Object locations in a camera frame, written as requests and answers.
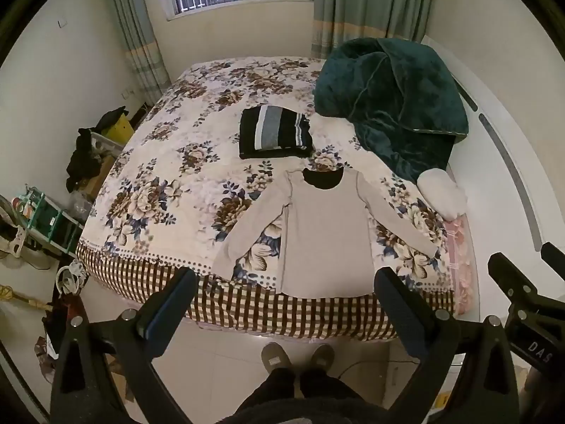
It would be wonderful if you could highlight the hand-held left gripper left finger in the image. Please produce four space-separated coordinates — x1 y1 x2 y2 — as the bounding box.
50 269 199 424

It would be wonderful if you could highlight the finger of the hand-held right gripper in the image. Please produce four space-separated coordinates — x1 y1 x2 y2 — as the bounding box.
541 242 565 282
488 253 537 304

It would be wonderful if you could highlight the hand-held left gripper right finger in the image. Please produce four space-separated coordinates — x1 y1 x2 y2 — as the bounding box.
374 267 524 424

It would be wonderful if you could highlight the beige long-sleeve shirt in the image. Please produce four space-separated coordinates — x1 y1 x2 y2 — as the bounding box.
211 167 438 296

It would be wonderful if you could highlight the black striped sweater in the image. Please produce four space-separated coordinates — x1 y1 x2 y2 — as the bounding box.
239 106 314 160

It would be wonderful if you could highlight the pink bed sheet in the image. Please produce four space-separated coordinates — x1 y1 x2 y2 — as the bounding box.
441 217 480 316

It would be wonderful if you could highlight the grey slipper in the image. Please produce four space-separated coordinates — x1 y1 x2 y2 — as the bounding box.
309 343 336 374
261 342 290 374

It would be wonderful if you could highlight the person's right leg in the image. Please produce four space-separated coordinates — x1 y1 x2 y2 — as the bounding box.
300 369 367 402

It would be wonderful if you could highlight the person's leg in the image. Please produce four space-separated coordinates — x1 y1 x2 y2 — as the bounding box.
236 369 302 416
300 369 367 402

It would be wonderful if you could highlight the white headboard with grey bars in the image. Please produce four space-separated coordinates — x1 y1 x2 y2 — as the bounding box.
419 37 557 319

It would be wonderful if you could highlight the white pillow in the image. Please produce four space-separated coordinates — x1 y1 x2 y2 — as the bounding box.
417 169 469 222

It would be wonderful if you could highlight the person's left leg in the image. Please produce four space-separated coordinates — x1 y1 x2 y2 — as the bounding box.
236 369 302 416

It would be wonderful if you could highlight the green plastic crate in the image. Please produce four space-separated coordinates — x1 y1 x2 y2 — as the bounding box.
18 188 84 257

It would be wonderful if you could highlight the floral bed cover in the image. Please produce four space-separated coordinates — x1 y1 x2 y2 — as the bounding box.
75 56 457 342

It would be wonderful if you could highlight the wooden broom stick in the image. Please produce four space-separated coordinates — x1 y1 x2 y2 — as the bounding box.
0 283 54 312

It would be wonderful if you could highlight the cardboard box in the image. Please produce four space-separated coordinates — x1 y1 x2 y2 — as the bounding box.
82 154 116 199

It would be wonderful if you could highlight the white plastic bin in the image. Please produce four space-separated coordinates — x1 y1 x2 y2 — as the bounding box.
90 131 125 157

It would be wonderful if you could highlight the yellow box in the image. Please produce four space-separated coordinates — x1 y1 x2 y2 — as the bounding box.
99 117 135 146

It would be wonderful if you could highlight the dark green plush blanket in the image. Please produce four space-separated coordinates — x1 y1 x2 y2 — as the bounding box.
313 37 469 186

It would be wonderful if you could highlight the green striped curtain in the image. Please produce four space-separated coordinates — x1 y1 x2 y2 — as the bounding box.
103 0 172 93
311 0 435 60

